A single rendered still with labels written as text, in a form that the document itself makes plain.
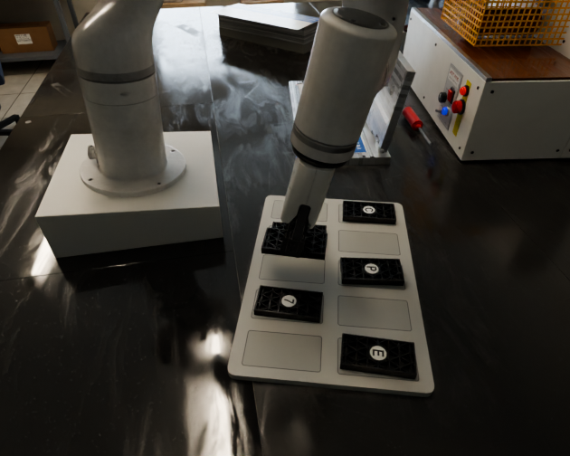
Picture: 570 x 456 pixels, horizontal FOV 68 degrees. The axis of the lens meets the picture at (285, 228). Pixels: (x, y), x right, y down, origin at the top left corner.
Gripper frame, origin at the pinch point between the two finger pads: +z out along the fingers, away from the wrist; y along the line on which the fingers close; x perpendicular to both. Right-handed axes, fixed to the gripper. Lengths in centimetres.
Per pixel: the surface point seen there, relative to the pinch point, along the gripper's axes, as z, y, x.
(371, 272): 3.9, 0.0, 13.6
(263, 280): 8.6, 3.3, -2.7
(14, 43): 131, -292, -261
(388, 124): -4.2, -36.5, 14.5
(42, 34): 120, -301, -240
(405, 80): -13.8, -36.8, 14.4
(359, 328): 5.4, 10.3, 12.4
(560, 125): -11, -43, 51
